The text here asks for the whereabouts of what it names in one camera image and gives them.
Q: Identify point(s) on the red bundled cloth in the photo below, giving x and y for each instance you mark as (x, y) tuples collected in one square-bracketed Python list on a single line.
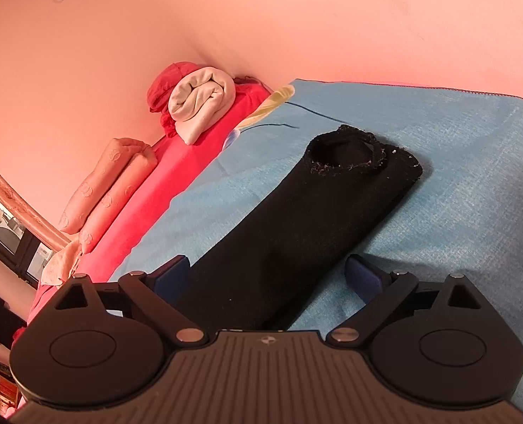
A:
[(164, 86)]

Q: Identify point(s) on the black pants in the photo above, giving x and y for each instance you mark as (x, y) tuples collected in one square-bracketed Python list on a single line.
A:
[(288, 238)]

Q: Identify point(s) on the pink folded quilt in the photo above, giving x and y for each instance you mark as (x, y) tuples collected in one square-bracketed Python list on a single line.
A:
[(115, 203)]

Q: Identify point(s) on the blue floral blanket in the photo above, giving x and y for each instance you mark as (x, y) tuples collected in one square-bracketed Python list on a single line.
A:
[(464, 185)]

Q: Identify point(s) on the folded pink pillows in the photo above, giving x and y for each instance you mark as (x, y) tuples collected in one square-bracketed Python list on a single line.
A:
[(107, 172)]

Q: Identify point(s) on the peach towel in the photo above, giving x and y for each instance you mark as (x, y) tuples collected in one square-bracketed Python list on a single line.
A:
[(60, 265)]

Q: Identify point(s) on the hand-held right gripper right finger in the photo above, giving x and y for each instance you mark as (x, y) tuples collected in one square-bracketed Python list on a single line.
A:
[(363, 279)]

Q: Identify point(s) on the red bedsheet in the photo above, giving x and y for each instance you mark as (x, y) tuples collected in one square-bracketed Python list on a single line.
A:
[(155, 194)]

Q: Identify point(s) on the dark framed window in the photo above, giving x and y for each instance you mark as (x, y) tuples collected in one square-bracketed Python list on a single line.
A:
[(5, 238)]

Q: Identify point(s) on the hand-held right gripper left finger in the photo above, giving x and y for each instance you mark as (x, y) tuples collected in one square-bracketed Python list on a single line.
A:
[(169, 278)]

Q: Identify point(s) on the white rolled cloth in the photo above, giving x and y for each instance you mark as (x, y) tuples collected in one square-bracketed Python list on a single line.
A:
[(199, 101)]

